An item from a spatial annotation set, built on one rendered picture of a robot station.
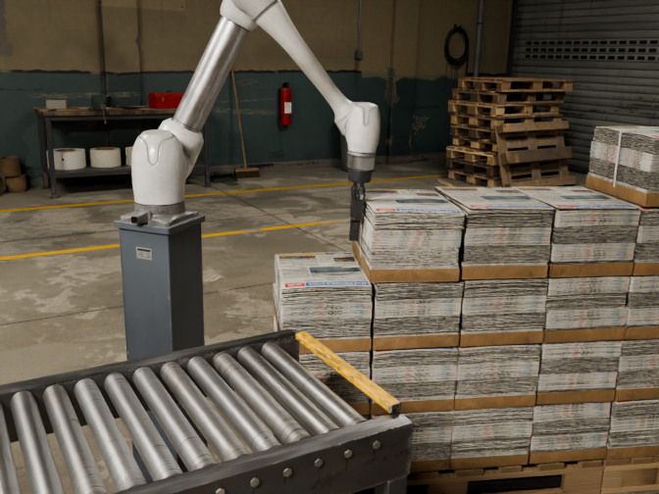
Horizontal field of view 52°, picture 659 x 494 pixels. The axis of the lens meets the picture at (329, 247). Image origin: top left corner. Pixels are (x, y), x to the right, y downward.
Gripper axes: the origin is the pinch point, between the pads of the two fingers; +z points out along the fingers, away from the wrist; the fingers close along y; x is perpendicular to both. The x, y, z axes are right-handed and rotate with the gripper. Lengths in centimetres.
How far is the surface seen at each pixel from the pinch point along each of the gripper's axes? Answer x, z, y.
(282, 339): 27, 18, -51
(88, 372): 72, 20, -66
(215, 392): 44, 19, -77
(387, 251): -7.2, 1.8, -18.2
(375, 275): -3.9, 9.7, -18.7
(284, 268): 22.1, 14.1, 0.8
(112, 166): 162, 76, 568
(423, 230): -17.5, -5.3, -18.8
